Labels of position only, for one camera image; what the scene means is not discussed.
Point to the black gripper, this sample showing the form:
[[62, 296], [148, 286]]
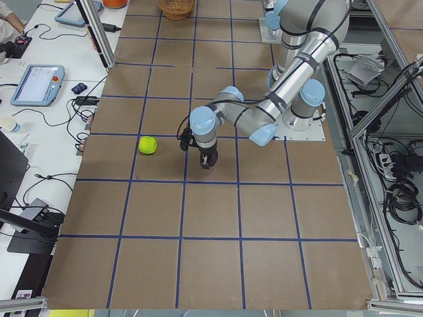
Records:
[[210, 155]]

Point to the dark red apple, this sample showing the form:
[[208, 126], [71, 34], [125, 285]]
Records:
[[212, 157]]

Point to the green apple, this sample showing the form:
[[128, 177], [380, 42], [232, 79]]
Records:
[[147, 145]]

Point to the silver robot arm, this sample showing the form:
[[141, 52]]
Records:
[[311, 31], [272, 14]]

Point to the woven wicker basket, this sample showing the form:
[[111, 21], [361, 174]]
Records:
[[176, 9]]

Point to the dark blue cloth pouch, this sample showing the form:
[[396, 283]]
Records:
[[79, 88]]

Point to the orange round object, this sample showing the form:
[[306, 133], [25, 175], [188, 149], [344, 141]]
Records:
[[115, 4]]

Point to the teach pendant tablet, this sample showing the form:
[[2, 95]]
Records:
[[39, 86], [79, 13]]

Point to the black monitor stand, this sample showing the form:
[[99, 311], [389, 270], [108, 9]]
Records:
[[36, 225]]

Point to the paper cup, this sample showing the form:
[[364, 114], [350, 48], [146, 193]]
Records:
[[8, 123]]

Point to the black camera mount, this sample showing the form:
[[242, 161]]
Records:
[[185, 139]]

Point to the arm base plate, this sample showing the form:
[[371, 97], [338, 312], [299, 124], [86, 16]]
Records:
[[291, 128], [267, 35]]

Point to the aluminium frame post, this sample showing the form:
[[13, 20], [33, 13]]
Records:
[[97, 32]]

